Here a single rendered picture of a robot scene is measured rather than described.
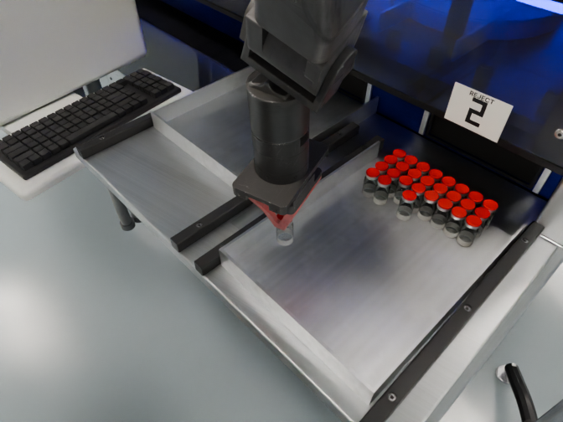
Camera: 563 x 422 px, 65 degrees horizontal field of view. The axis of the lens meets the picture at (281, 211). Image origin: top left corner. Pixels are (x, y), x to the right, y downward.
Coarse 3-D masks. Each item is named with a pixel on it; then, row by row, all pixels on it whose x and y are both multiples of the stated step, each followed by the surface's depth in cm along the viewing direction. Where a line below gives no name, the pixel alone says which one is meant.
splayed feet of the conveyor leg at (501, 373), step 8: (496, 368) 140; (504, 368) 136; (512, 368) 133; (504, 376) 138; (512, 376) 131; (520, 376) 130; (512, 384) 129; (520, 384) 127; (520, 392) 125; (528, 392) 125; (520, 400) 123; (528, 400) 122; (520, 408) 122; (528, 408) 121; (520, 416) 122; (528, 416) 119; (536, 416) 119
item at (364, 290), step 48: (336, 192) 71; (240, 240) 60; (336, 240) 64; (384, 240) 64; (432, 240) 64; (480, 240) 64; (288, 288) 58; (336, 288) 58; (384, 288) 58; (432, 288) 58; (336, 336) 53; (384, 336) 53; (384, 384) 48
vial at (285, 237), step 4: (292, 224) 55; (276, 228) 55; (288, 228) 54; (292, 228) 55; (276, 232) 56; (280, 232) 55; (284, 232) 55; (288, 232) 55; (292, 232) 56; (276, 236) 56; (280, 236) 55; (284, 236) 55; (288, 236) 55; (292, 236) 56; (280, 240) 56; (284, 240) 56; (288, 240) 56; (292, 240) 57; (284, 244) 56; (288, 244) 57
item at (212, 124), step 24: (240, 72) 91; (192, 96) 85; (216, 96) 89; (240, 96) 90; (336, 96) 90; (168, 120) 84; (192, 120) 84; (216, 120) 84; (240, 120) 84; (312, 120) 84; (336, 120) 84; (360, 120) 84; (192, 144) 74; (216, 144) 79; (240, 144) 79; (216, 168) 72; (240, 168) 75
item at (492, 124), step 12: (456, 84) 62; (456, 96) 63; (468, 96) 61; (480, 96) 60; (456, 108) 64; (468, 108) 62; (480, 108) 61; (492, 108) 60; (504, 108) 59; (456, 120) 65; (480, 120) 62; (492, 120) 61; (504, 120) 59; (480, 132) 63; (492, 132) 62
